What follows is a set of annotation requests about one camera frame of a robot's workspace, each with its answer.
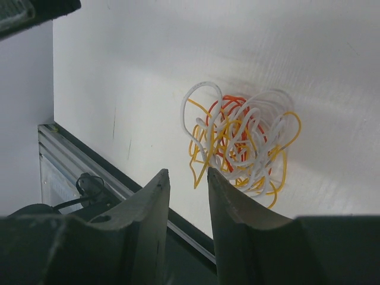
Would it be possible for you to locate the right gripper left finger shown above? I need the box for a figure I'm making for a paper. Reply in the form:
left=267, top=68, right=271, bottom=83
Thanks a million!
left=1, top=169, right=170, bottom=284

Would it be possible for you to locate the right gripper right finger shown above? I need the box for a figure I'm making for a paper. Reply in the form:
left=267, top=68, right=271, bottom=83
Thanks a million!
left=207, top=168, right=379, bottom=284

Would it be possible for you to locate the aluminium rail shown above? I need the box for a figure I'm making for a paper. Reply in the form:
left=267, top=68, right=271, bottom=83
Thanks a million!
left=38, top=125, right=216, bottom=265

